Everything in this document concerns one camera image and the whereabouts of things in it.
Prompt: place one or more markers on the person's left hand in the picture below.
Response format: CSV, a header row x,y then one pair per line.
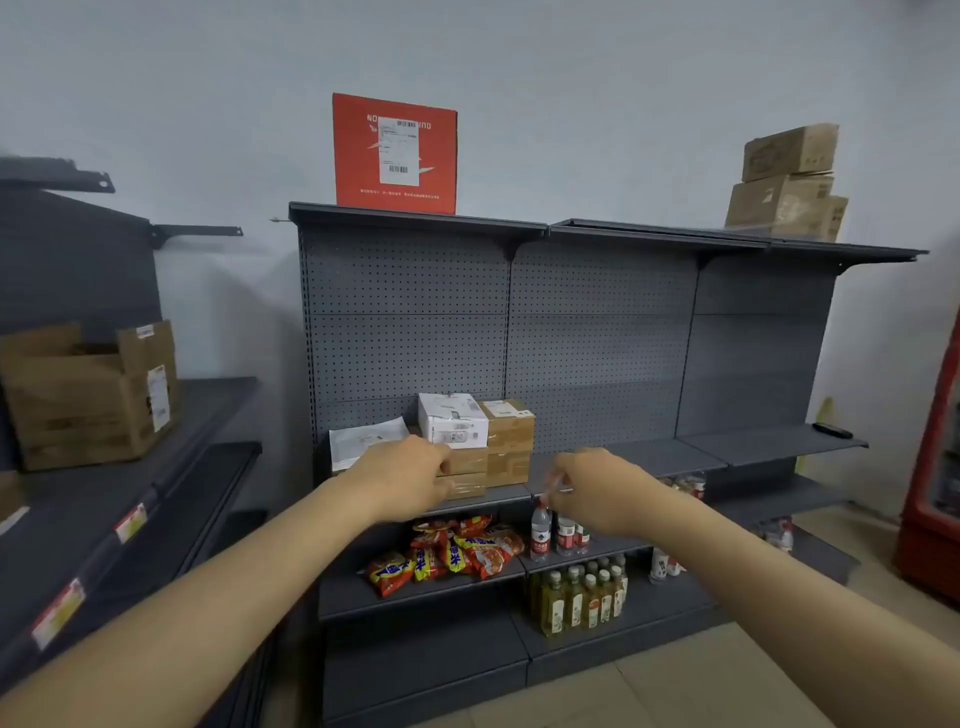
x,y
405,480

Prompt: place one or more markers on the person's right hand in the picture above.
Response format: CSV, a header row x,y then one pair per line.
x,y
600,502

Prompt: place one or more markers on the brown box top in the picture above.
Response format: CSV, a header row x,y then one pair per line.
x,y
469,461

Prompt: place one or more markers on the white printed carton box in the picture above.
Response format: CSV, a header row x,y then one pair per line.
x,y
450,420

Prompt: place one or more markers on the small brown box handwritten label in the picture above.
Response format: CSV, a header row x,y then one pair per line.
x,y
510,469

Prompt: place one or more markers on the grey pegboard shelf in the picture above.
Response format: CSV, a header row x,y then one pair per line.
x,y
600,337

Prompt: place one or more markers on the black handheld barcode scanner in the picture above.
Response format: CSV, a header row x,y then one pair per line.
x,y
832,431

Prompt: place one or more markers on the person's left forearm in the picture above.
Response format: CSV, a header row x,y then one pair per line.
x,y
187,622

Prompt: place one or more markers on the person's right forearm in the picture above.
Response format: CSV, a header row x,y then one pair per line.
x,y
787,622

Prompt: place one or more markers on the row of red label bottles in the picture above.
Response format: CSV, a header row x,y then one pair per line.
x,y
566,536

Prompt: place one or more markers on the white mailer envelope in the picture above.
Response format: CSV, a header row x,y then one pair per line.
x,y
360,442

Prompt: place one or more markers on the clear water bottle red label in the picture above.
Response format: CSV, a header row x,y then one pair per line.
x,y
541,536

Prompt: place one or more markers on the pile of red snack packets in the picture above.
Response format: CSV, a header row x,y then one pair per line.
x,y
450,555

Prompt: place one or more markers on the row of small white bottles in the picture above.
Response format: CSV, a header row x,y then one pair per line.
x,y
660,566

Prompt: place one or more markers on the cluster of yellow drink bottles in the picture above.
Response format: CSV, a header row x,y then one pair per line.
x,y
574,600

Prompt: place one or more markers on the red label water bottle cluster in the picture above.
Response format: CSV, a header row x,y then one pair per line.
x,y
780,536

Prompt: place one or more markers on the yellow strip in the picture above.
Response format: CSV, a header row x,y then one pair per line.
x,y
825,412

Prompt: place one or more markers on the red carton white label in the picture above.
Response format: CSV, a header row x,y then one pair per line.
x,y
360,165

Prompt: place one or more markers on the red drinks fridge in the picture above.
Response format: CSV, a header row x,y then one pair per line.
x,y
919,540

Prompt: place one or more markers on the dark grey side shelving unit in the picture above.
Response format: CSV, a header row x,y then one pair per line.
x,y
82,262

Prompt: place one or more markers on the brown carton faint print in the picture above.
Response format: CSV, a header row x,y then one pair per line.
x,y
787,154

